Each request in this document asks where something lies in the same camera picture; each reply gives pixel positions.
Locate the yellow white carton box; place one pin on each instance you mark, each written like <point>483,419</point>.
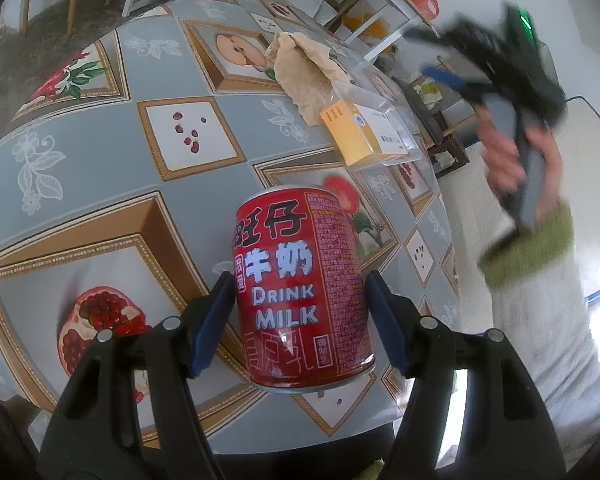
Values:
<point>350,135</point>

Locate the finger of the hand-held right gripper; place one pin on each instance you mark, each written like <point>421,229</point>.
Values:
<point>447,79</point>
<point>427,36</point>

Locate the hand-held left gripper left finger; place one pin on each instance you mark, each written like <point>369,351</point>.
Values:
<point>212,325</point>

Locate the beige crumpled paper towel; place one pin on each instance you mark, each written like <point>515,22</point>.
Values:
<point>300,75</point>

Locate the yellow plastic bag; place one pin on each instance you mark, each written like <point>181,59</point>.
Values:
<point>365,22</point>

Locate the white shelf unit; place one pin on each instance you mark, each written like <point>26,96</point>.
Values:
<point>395,5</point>

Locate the wooden stool with dark seat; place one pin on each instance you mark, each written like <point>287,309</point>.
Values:
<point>457,152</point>

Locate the red milk drink can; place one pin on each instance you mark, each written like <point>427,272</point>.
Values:
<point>290,285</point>

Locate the clear plastic container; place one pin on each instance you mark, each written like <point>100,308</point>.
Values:
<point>375,95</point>

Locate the person's right hand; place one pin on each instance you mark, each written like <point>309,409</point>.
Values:
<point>500,160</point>

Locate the fruit print tablecloth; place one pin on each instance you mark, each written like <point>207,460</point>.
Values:
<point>130,170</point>

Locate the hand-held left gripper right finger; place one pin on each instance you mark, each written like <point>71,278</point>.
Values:
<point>387,325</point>

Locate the person's right forearm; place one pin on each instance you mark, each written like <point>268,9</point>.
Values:
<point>555,320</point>

